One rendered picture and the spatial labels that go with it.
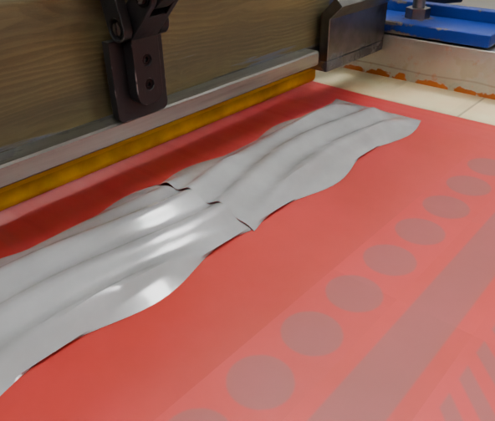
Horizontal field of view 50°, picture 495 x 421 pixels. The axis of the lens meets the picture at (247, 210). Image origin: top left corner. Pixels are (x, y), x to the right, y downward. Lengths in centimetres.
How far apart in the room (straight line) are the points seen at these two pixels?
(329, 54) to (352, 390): 28
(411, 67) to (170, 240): 29
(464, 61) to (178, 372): 34
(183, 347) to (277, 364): 3
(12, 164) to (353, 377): 17
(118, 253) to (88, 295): 2
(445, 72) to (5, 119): 33
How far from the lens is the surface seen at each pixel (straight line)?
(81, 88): 27
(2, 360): 20
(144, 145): 32
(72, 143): 26
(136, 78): 26
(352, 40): 43
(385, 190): 29
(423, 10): 48
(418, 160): 33
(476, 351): 21
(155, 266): 22
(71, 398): 19
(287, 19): 38
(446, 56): 45
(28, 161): 25
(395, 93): 44
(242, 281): 22
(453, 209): 28
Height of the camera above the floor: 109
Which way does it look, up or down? 32 degrees down
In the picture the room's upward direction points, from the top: 1 degrees counter-clockwise
